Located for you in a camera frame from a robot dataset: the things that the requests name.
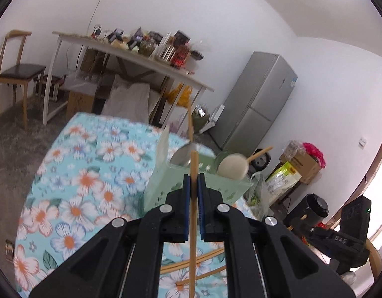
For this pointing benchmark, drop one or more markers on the pile of wooden chopsticks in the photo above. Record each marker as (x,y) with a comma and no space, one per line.
(209,273)

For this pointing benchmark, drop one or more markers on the red plastic bag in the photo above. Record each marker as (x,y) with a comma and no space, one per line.
(314,153)

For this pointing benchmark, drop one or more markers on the clear plastic storage bin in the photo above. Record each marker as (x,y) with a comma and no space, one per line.
(82,80)

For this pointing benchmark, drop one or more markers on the glass jar with green contents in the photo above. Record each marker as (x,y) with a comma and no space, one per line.
(146,48)

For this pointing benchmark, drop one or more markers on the white-legged wooden desk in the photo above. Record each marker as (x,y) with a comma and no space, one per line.
(116,51)

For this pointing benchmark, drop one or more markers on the metal spoon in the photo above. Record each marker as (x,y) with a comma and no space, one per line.
(181,156)

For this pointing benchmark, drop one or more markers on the black rice cooker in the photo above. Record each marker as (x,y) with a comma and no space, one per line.
(259,162)

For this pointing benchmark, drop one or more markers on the black kitchen appliance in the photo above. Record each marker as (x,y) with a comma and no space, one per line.
(313,206)

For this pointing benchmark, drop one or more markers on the striped box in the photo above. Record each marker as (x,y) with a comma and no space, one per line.
(165,52)

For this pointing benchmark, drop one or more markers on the clear bag of greens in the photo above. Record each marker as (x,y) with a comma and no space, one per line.
(256,197)

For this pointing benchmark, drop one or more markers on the green mesh bag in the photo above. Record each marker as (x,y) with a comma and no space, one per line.
(200,121)

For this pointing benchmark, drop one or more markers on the dark red box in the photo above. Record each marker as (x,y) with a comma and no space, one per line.
(180,38)

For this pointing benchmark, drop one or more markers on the green perforated utensil holder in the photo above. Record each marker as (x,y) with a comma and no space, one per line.
(166,180)

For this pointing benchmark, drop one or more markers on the wooden chair with black seat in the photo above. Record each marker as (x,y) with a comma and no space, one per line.
(20,70)

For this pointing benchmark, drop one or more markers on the green yellow rice bag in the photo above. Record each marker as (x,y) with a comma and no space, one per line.
(284,177)

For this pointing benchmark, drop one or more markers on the curved wooden chair back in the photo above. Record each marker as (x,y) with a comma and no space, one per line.
(375,257)

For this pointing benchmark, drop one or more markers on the white woven sack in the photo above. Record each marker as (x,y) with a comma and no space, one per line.
(126,99)

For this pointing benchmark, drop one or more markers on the red oil bottle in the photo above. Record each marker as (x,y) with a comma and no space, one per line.
(180,56)

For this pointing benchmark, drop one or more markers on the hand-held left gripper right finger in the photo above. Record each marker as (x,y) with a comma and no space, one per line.
(202,208)

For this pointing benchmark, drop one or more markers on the white wall socket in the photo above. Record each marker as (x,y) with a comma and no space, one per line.
(362,142)

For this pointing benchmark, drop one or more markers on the yellow plastic bag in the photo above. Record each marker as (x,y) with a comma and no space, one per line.
(181,94)

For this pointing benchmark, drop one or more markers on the white plastic rice paddle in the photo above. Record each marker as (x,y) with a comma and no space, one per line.
(233,166)

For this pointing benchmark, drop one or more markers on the silver refrigerator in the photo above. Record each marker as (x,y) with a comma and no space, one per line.
(256,99)

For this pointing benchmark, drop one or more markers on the open cardboard box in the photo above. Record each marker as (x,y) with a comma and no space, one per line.
(304,166)

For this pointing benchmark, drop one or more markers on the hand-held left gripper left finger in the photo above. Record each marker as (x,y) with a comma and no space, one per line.
(187,208)

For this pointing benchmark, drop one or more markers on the black electronic device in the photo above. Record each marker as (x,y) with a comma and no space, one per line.
(116,34)

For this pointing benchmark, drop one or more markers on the white plastic board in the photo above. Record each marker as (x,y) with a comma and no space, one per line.
(216,116)

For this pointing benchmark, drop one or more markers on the floral turquoise blanket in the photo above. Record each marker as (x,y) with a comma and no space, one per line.
(85,198)

